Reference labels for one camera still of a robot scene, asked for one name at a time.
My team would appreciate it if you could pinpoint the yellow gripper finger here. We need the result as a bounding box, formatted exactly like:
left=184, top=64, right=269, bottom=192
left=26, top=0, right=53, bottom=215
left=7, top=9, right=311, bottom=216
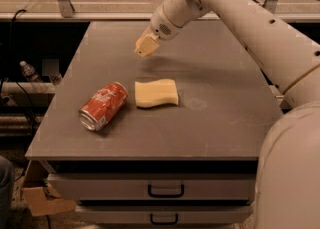
left=134, top=33, right=160, bottom=57

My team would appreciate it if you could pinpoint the orange fruit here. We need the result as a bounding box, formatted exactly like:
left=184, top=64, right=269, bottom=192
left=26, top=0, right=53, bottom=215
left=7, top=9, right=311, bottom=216
left=135, top=38, right=142, bottom=47

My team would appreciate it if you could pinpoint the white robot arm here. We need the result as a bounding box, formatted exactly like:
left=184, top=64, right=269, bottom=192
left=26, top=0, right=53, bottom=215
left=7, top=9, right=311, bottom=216
left=135, top=0, right=320, bottom=229

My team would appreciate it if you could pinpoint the yellow sponge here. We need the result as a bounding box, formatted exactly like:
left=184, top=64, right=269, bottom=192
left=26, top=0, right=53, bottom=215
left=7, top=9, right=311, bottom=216
left=135, top=79, right=179, bottom=108

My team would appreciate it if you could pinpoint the red soda can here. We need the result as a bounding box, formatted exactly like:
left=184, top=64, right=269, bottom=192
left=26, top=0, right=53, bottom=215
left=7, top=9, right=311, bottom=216
left=79, top=82, right=128, bottom=131

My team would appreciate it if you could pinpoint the grey drawer cabinet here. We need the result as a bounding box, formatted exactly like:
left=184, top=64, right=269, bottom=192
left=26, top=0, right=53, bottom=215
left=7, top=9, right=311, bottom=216
left=27, top=21, right=282, bottom=229

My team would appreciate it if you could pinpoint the clear plastic water bottle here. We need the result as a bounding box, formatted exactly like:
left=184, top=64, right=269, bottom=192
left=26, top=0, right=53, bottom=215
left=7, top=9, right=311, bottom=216
left=20, top=61, right=47, bottom=93

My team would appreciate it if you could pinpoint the brown cardboard box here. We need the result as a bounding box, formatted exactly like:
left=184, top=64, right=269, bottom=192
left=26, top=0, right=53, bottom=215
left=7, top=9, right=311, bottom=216
left=22, top=161, right=76, bottom=217

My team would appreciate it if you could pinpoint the dark grey bin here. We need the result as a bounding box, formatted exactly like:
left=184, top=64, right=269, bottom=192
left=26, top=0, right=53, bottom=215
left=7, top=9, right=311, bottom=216
left=0, top=156, right=15, bottom=229

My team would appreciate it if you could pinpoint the black cable left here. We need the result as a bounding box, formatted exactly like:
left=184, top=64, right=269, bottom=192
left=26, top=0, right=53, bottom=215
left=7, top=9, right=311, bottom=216
left=0, top=8, right=38, bottom=134

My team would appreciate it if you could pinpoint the upper drawer black handle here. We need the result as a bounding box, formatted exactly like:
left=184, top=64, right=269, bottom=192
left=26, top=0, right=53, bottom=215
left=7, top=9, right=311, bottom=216
left=147, top=184, right=185, bottom=198

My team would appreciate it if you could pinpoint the drawer black handle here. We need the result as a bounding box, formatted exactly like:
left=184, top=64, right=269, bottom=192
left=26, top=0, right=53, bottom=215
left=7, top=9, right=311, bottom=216
left=147, top=184, right=185, bottom=198
left=149, top=214, right=179, bottom=226

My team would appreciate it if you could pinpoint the lower drawer black handle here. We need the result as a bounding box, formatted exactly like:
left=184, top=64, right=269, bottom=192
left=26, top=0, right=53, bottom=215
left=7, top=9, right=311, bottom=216
left=149, top=214, right=179, bottom=226

